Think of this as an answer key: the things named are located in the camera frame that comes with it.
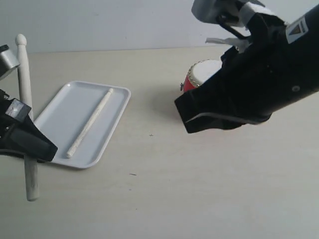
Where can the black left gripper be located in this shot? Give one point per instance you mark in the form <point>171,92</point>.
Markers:
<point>19,137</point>

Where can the small red drum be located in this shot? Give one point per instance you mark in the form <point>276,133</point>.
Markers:
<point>200,72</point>

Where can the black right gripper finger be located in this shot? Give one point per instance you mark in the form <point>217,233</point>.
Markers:
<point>204,121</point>
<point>209,99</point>

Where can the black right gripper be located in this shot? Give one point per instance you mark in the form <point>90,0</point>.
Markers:
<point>280,58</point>

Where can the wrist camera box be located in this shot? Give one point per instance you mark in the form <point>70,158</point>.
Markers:
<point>8,61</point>
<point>236,13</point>

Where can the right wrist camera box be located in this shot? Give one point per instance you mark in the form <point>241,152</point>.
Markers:
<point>236,13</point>

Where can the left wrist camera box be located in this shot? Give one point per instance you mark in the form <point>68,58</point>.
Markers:
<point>8,61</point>

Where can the white rectangular plastic tray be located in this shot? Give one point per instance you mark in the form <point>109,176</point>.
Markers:
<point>65,116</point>

